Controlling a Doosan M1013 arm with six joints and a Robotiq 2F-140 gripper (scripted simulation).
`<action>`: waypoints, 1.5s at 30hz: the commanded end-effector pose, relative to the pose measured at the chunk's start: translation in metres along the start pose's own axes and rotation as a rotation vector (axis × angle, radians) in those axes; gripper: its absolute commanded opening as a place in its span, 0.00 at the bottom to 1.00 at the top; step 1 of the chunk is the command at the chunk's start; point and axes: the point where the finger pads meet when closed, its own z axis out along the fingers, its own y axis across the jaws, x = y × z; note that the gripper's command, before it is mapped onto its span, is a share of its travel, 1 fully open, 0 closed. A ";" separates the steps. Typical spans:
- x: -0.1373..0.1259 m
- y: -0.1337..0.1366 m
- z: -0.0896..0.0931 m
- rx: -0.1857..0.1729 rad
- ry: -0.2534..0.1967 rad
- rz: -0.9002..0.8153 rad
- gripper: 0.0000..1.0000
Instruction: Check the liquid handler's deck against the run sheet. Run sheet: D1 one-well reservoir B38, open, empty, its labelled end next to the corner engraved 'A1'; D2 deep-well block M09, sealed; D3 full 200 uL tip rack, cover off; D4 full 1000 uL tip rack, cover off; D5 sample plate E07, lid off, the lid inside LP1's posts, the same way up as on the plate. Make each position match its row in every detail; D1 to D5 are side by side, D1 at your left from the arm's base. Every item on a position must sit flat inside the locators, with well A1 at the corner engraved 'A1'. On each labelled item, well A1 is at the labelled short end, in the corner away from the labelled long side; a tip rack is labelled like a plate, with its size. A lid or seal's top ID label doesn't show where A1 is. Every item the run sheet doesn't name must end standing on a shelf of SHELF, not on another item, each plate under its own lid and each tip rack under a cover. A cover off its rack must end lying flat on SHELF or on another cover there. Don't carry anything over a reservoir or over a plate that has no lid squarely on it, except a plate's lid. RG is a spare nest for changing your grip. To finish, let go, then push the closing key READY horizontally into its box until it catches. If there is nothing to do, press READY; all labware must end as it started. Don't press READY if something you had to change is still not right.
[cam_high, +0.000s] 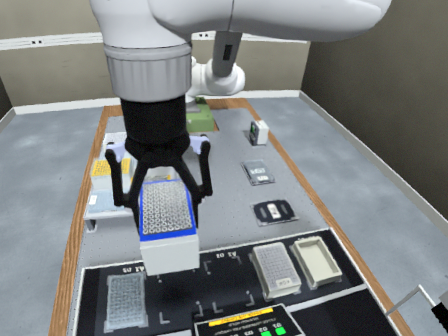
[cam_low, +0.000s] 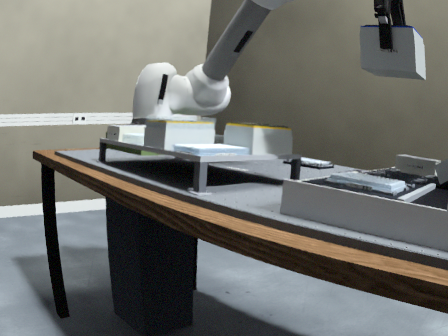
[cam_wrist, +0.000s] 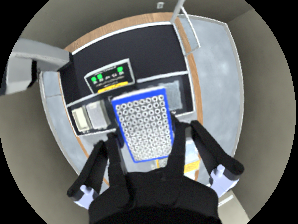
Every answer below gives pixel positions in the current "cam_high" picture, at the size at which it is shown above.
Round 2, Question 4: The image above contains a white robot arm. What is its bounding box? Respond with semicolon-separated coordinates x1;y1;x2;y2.
89;0;392;114

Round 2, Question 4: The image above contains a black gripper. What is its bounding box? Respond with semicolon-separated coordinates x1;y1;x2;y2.
104;93;213;236

